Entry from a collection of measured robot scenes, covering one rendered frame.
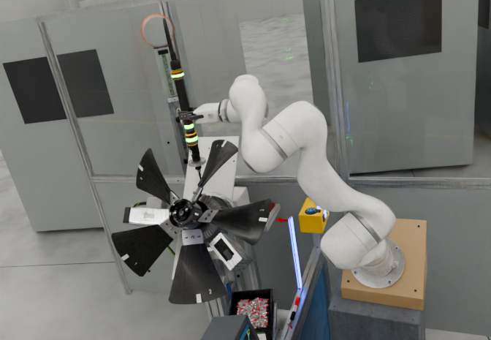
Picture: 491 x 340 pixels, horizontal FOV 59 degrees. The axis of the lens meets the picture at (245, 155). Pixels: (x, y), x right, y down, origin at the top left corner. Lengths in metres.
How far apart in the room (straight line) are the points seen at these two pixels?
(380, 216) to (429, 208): 1.14
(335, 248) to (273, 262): 1.53
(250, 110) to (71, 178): 3.43
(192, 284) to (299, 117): 0.94
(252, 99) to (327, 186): 0.30
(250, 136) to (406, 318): 0.87
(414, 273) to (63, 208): 3.62
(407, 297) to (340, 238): 0.46
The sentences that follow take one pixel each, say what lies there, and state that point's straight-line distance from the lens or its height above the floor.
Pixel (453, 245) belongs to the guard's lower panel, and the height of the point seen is 0.63.
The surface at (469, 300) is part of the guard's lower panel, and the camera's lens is 2.73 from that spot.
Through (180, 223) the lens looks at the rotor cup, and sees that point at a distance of 1.80.
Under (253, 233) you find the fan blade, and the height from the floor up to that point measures 1.16.
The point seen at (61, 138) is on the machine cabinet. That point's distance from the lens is 4.26.
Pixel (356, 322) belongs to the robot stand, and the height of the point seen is 0.89.
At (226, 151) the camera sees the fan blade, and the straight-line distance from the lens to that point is 1.81.
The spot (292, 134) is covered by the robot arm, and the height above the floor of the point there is 1.68.
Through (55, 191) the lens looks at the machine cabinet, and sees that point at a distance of 4.56.
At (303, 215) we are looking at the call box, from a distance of 1.92.
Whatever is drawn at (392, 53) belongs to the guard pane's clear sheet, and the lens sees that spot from 2.12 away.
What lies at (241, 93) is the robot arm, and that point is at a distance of 1.13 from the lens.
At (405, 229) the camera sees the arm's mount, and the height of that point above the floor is 1.13.
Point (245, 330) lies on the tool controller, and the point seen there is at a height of 1.24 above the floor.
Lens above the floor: 2.05
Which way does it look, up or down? 22 degrees down
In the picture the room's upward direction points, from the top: 10 degrees counter-clockwise
